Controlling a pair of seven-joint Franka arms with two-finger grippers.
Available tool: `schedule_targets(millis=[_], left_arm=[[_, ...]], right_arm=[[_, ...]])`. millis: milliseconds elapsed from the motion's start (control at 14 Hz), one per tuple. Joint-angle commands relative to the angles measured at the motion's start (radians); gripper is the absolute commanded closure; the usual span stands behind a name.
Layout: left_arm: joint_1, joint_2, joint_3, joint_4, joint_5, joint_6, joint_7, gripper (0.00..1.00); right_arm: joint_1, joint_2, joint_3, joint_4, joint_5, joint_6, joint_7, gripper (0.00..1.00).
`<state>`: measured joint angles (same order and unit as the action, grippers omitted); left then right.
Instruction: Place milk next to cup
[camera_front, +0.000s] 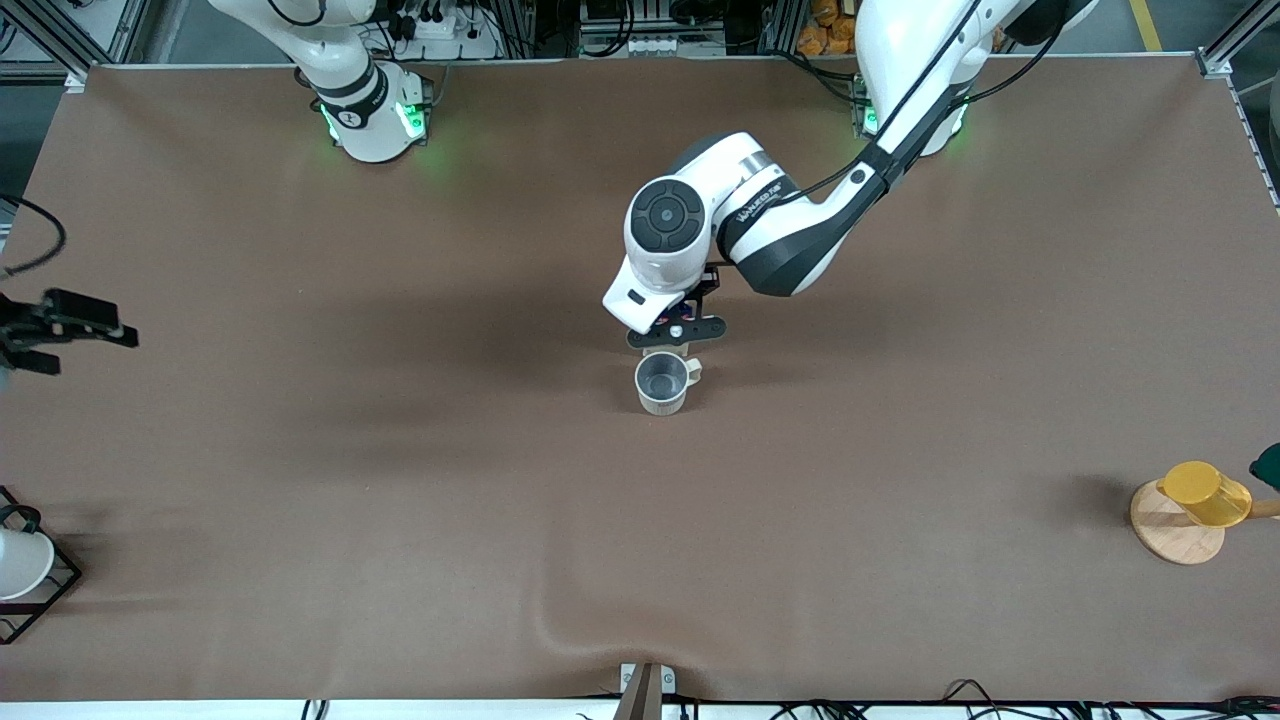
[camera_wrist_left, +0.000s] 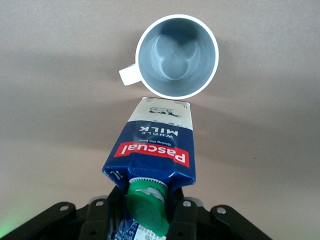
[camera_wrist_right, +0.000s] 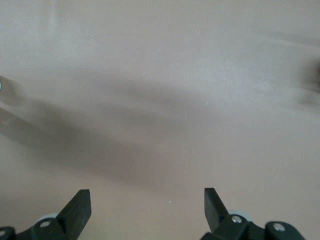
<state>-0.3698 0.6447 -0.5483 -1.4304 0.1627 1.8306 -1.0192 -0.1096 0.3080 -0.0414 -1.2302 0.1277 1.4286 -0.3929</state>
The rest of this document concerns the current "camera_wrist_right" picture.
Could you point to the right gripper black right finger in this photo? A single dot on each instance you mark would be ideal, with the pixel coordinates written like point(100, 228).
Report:
point(215, 212)

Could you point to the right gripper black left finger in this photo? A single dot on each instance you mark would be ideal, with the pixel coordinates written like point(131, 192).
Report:
point(72, 217)

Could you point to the brown table cover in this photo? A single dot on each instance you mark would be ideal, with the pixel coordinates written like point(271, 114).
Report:
point(160, 87)

